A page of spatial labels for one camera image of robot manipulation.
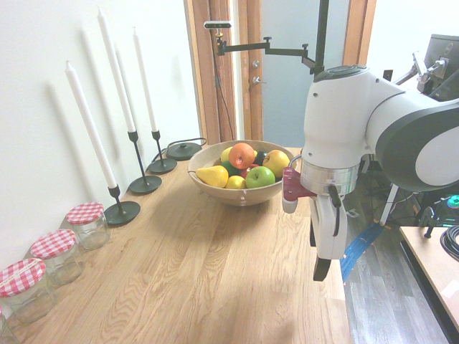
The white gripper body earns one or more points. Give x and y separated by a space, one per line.
331 229

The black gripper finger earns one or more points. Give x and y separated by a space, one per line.
321 268

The orange fruit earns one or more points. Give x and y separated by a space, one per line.
241 155

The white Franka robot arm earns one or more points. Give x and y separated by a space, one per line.
337 122

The blue floor tape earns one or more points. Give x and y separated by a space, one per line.
360 247

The white stand leg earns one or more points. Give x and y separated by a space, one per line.
389 206

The yellow apple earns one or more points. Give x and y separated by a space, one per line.
277 161

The green apple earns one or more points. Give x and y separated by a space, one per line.
260 178

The black desk clamp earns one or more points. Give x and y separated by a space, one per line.
430 220

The dark avocado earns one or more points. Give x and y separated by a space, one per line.
261 157

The wooden fruit bowl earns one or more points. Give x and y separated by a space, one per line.
236 195

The red fruit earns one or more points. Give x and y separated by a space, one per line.
246 172

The yellow lemon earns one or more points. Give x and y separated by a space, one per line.
235 182
226 154

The wooden side desk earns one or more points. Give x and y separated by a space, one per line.
435 272

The green lime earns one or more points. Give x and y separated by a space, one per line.
229 167

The yellow pear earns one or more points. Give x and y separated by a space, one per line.
213 176

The frosted glass door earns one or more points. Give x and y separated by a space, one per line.
287 89

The black candle holder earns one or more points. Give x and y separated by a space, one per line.
145 185
163 166
123 213

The silver door lock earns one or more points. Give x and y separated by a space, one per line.
255 64

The black vertical pole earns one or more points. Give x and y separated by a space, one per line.
321 32

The black computer monitor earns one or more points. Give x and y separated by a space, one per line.
439 46

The glass jar red checked lid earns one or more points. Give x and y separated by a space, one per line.
5 328
25 286
87 224
57 254

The short white taper candle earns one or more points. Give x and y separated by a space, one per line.
145 82

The medium white taper candle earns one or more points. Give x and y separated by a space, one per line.
90 123

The tallest white taper candle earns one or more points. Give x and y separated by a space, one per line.
116 71

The red mounted wrist camera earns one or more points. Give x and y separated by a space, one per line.
292 186

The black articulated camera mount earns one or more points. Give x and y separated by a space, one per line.
272 51

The exterior stereo camera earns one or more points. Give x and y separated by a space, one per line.
217 25

